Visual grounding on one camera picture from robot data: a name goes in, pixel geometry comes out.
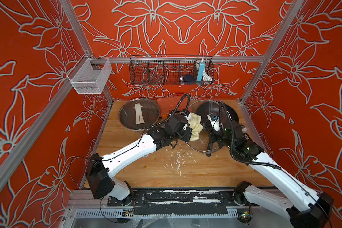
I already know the black frying pan with lid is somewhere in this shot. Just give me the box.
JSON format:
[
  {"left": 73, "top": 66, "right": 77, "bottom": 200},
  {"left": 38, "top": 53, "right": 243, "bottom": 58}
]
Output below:
[{"left": 192, "top": 100, "right": 243, "bottom": 158}]

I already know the light blue box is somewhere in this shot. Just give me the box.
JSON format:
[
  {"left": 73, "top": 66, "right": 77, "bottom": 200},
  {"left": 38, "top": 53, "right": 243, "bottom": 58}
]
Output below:
[{"left": 196, "top": 62, "right": 205, "bottom": 85}]

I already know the dark blue round object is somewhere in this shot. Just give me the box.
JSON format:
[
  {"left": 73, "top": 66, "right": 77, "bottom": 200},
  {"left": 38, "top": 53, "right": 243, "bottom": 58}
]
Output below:
[{"left": 183, "top": 74, "right": 195, "bottom": 85}]

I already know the black wire basket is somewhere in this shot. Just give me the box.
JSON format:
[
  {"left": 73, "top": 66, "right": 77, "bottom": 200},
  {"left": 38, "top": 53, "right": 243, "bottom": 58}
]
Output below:
[{"left": 129, "top": 55, "right": 215, "bottom": 86}]

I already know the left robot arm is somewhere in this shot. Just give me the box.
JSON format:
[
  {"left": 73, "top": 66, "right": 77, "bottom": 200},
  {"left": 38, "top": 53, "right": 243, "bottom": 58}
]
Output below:
[{"left": 85, "top": 113, "right": 193, "bottom": 200}]

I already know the glass lid with black handle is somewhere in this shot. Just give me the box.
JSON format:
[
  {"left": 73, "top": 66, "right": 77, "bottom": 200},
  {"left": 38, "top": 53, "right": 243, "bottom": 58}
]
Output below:
[{"left": 188, "top": 100, "right": 224, "bottom": 156}]

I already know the white mesh basket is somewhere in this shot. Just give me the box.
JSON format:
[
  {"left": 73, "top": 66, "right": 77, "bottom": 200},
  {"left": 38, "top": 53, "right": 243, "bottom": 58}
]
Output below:
[{"left": 68, "top": 59, "right": 112, "bottom": 95}]

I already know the cream yellow cloth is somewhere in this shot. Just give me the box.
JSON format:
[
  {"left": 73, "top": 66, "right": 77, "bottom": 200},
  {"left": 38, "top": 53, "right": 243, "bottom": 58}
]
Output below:
[{"left": 187, "top": 113, "right": 203, "bottom": 142}]

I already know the white coiled cable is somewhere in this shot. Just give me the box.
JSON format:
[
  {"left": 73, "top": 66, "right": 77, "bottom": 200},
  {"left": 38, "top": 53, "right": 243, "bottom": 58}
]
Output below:
[{"left": 195, "top": 59, "right": 214, "bottom": 83}]

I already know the glass lid with white handle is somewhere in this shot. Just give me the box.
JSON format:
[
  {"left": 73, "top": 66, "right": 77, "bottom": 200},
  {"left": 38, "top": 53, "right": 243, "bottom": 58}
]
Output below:
[{"left": 118, "top": 98, "right": 161, "bottom": 131}]

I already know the orange plastic tool case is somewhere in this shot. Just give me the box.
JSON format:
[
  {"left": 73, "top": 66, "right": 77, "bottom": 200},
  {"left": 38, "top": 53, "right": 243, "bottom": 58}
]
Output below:
[{"left": 156, "top": 96, "right": 188, "bottom": 119}]

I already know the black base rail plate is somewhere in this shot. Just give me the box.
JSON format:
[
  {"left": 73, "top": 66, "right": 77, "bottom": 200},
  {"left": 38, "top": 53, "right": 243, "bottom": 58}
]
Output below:
[{"left": 104, "top": 188, "right": 253, "bottom": 217}]

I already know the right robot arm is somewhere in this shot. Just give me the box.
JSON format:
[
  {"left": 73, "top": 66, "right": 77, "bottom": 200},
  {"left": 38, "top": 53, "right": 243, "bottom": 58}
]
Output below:
[{"left": 207, "top": 120, "right": 334, "bottom": 228}]

